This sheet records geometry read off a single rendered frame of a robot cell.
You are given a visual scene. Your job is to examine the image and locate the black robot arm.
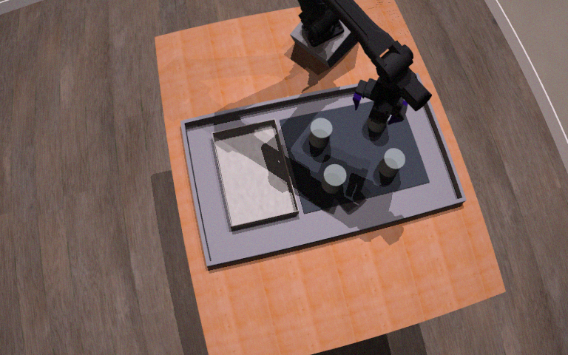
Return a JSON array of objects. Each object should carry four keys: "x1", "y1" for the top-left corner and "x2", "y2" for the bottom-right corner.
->
[{"x1": 298, "y1": 0, "x2": 432, "y2": 124}]

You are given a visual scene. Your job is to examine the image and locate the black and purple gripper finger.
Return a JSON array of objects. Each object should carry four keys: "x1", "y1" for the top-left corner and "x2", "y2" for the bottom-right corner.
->
[
  {"x1": 353, "y1": 93, "x2": 362, "y2": 110},
  {"x1": 388, "y1": 101, "x2": 408, "y2": 125}
]

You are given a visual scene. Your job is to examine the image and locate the white shallow rectangular tray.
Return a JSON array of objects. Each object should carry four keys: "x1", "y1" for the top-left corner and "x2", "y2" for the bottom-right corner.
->
[{"x1": 212, "y1": 119, "x2": 299, "y2": 228}]

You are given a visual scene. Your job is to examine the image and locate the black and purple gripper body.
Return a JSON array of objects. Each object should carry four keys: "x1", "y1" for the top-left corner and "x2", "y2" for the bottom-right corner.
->
[{"x1": 355, "y1": 78, "x2": 408, "y2": 120}]

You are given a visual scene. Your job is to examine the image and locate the clear glass cylinder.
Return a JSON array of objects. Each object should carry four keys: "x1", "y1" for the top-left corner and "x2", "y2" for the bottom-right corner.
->
[
  {"x1": 309, "y1": 118, "x2": 333, "y2": 148},
  {"x1": 379, "y1": 148, "x2": 405, "y2": 178},
  {"x1": 367, "y1": 115, "x2": 392, "y2": 132},
  {"x1": 321, "y1": 164, "x2": 347, "y2": 194}
]

